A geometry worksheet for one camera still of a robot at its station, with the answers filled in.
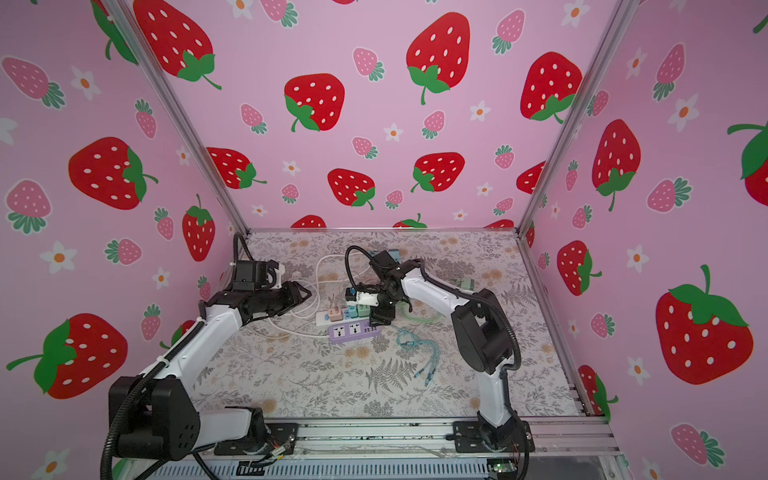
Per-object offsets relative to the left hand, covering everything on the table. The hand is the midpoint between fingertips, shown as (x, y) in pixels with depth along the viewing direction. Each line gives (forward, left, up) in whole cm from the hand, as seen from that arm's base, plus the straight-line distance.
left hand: (305, 294), depth 85 cm
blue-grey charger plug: (-1, -13, -8) cm, 15 cm away
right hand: (-1, -19, -8) cm, 21 cm away
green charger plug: (-1, -16, -8) cm, 18 cm away
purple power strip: (-6, -13, -12) cm, 18 cm away
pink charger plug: (-2, -8, -8) cm, 11 cm away
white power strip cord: (+11, +2, -14) cm, 18 cm away
